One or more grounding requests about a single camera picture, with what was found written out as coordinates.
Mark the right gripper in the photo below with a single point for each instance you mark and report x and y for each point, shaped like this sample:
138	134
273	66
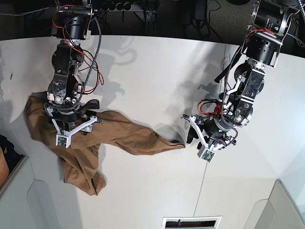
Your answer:
73	119

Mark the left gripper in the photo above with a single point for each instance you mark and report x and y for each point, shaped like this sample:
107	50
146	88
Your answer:
213	130

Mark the brown t-shirt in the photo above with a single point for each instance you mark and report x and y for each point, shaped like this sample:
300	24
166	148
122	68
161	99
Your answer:
80	160

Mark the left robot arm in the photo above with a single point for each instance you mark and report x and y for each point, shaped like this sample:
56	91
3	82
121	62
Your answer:
244	76

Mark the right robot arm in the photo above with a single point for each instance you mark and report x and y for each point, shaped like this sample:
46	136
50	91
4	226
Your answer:
76	71

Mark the orange fabric item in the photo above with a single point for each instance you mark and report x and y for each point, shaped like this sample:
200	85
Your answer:
4	169

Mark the black power adapter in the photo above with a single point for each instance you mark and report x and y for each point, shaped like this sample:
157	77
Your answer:
200	9

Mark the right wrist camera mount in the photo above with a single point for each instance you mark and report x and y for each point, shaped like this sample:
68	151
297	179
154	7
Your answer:
63	137

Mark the aluminium frame post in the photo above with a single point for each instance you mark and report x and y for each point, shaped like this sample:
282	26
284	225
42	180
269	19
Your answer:
150	22

